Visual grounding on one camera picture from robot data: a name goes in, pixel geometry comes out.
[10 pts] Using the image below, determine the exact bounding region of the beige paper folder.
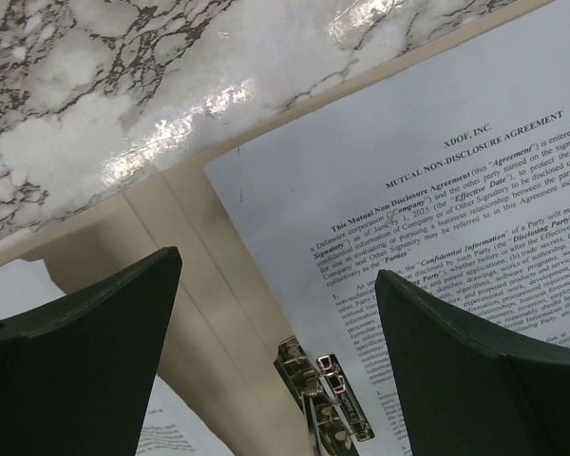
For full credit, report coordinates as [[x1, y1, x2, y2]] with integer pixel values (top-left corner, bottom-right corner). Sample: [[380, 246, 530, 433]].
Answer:
[[0, 1, 559, 455]]

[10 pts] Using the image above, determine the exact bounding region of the chrome folder clip mechanism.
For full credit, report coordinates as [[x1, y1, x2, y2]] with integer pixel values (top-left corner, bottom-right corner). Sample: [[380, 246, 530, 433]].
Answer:
[[274, 336, 375, 456]]

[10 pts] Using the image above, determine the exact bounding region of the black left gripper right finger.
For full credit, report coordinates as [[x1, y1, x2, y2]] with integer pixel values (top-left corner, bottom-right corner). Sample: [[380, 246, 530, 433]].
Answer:
[[375, 270, 570, 455]]

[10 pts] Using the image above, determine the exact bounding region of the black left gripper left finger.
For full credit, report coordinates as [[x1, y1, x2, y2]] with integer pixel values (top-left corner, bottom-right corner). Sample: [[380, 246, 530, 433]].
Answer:
[[0, 247, 181, 455]]

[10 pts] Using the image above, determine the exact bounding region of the printed white paper sheet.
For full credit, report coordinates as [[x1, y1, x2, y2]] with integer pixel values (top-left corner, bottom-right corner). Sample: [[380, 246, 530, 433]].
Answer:
[[0, 259, 232, 456]]

